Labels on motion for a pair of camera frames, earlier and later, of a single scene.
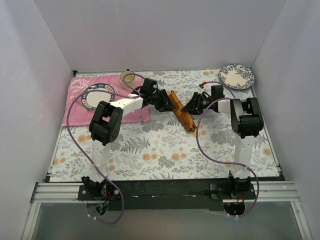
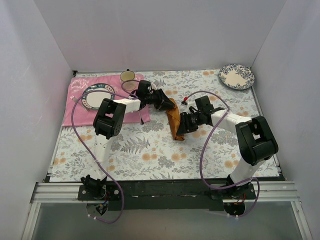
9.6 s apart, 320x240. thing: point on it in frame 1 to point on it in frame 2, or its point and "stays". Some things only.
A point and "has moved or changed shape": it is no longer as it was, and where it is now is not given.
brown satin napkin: (185, 118) has moved or changed shape
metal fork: (73, 98) stays
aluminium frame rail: (45, 192) stays
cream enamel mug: (130, 79) stays
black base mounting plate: (166, 195) stays
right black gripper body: (196, 103) to (186, 122)
